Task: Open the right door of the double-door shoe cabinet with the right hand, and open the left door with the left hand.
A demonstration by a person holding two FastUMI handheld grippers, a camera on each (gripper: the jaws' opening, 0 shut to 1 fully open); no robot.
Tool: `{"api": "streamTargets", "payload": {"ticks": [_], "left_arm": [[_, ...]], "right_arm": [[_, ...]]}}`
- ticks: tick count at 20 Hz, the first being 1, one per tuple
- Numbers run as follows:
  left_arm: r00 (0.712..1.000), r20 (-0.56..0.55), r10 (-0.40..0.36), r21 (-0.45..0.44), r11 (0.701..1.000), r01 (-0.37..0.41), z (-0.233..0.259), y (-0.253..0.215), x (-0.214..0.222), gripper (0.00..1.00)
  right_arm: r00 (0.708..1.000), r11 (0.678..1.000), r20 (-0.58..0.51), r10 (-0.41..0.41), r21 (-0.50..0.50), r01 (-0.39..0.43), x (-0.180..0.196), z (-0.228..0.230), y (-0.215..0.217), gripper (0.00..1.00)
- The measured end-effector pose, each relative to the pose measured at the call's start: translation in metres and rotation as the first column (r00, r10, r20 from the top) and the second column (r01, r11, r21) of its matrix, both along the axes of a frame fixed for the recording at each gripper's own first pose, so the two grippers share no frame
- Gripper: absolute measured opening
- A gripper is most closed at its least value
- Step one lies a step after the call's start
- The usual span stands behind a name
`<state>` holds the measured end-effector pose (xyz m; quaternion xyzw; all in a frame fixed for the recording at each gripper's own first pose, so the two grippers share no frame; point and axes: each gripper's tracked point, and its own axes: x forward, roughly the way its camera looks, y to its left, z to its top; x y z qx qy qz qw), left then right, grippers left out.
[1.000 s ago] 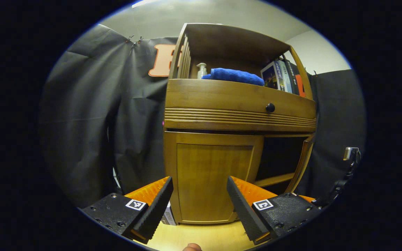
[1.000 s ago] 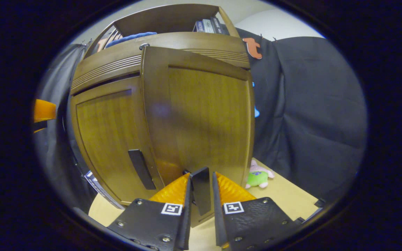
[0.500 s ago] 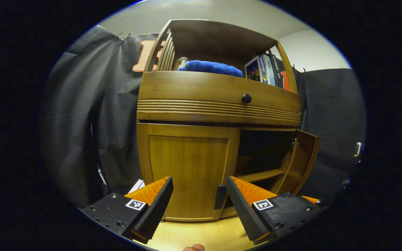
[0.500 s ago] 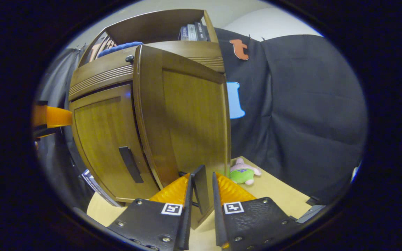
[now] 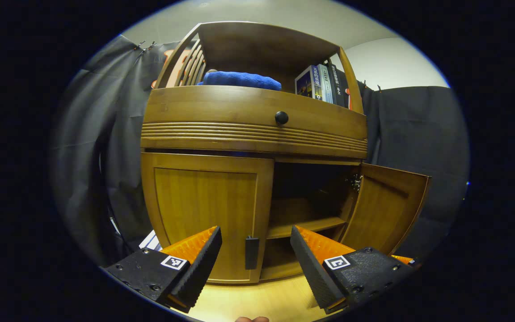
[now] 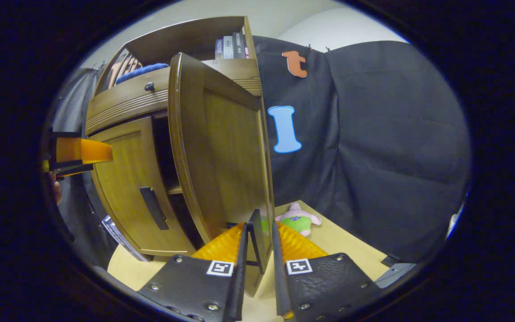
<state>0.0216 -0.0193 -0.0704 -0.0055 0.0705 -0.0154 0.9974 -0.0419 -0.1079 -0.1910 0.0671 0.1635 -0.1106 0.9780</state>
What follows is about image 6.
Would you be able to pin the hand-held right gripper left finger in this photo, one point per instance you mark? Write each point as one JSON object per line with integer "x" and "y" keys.
{"x": 199, "y": 286}

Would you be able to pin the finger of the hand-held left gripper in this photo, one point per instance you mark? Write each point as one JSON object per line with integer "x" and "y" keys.
{"x": 72, "y": 168}
{"x": 83, "y": 150}

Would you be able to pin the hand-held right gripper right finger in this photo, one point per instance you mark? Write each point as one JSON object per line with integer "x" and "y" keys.
{"x": 324, "y": 286}

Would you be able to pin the wooden shoe cabinet door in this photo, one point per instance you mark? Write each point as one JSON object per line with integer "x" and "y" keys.
{"x": 230, "y": 156}
{"x": 123, "y": 179}

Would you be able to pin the wooden double-door shoe cabinet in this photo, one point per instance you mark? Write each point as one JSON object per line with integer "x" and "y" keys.
{"x": 186, "y": 38}

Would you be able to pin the wooden drawer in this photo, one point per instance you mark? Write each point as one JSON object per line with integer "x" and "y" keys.
{"x": 123, "y": 103}

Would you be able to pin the pink and green plush toy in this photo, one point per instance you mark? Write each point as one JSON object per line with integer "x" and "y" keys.
{"x": 300, "y": 221}

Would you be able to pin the black drawer knob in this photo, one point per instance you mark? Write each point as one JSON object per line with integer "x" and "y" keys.
{"x": 149, "y": 86}

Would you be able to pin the blue towel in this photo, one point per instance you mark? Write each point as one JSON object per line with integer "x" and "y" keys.
{"x": 141, "y": 71}

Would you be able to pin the wooden inner shelf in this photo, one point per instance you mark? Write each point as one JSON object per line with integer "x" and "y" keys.
{"x": 175, "y": 190}

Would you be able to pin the black backdrop cloth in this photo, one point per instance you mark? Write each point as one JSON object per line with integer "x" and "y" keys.
{"x": 373, "y": 134}

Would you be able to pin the grey spine book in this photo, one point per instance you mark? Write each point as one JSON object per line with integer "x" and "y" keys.
{"x": 228, "y": 47}

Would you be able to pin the black spine book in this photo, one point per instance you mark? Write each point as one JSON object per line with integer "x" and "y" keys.
{"x": 238, "y": 44}

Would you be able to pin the grey metal bracket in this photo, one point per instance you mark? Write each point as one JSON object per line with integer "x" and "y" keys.
{"x": 396, "y": 270}

